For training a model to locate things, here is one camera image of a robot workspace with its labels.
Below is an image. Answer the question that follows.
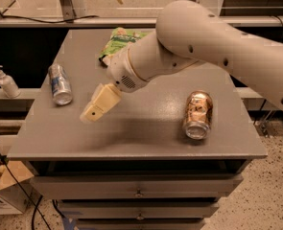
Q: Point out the black cable on ledge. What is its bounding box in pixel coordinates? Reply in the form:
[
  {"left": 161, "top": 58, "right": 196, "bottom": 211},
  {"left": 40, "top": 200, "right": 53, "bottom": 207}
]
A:
[{"left": 0, "top": 14, "right": 100, "bottom": 24}]

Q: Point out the green snack bag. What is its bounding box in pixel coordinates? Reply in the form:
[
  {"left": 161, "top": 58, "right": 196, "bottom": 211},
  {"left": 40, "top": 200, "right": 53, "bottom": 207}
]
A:
[{"left": 99, "top": 27, "right": 147, "bottom": 67}]

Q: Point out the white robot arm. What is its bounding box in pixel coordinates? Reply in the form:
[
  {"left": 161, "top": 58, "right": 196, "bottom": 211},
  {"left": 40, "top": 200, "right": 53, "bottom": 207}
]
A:
[{"left": 80, "top": 0, "right": 283, "bottom": 123}]

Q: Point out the black floor cable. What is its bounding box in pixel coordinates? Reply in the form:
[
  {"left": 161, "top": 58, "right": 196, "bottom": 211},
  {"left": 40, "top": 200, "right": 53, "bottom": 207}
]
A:
[{"left": 0, "top": 97, "right": 53, "bottom": 230}]

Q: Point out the drawer metal knob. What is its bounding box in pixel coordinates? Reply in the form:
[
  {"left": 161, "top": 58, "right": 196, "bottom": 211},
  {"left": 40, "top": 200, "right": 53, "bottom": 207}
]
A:
[
  {"left": 136, "top": 214, "right": 145, "bottom": 220},
  {"left": 134, "top": 189, "right": 144, "bottom": 198}
]

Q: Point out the white pump dispenser bottle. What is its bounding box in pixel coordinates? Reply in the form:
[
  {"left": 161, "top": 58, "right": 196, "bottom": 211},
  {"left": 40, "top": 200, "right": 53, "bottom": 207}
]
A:
[{"left": 0, "top": 65, "right": 20, "bottom": 98}]

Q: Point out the top drawer metal knob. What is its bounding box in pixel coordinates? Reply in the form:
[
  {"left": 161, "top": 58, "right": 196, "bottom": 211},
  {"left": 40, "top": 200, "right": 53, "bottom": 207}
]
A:
[{"left": 134, "top": 189, "right": 144, "bottom": 198}]

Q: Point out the cardboard box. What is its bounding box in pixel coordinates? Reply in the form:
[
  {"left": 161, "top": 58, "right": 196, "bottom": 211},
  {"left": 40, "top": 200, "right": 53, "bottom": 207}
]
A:
[{"left": 0, "top": 161, "right": 34, "bottom": 216}]

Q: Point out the grey metal frame post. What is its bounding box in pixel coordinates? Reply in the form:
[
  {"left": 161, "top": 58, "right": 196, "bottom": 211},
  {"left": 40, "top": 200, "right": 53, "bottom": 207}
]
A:
[{"left": 59, "top": 0, "right": 86, "bottom": 22}]

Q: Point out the grey drawer cabinet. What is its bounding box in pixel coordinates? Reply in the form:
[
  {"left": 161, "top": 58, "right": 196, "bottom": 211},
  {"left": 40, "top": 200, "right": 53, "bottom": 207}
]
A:
[{"left": 9, "top": 29, "right": 267, "bottom": 230}]

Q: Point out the gold crushed drink can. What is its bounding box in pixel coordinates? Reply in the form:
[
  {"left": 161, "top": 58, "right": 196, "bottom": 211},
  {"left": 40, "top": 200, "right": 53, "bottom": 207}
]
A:
[{"left": 182, "top": 90, "right": 213, "bottom": 140}]

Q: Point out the silver blue redbull can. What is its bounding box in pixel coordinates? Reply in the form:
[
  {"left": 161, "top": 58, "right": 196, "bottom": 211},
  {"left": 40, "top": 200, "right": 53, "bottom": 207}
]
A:
[{"left": 48, "top": 63, "right": 73, "bottom": 105}]

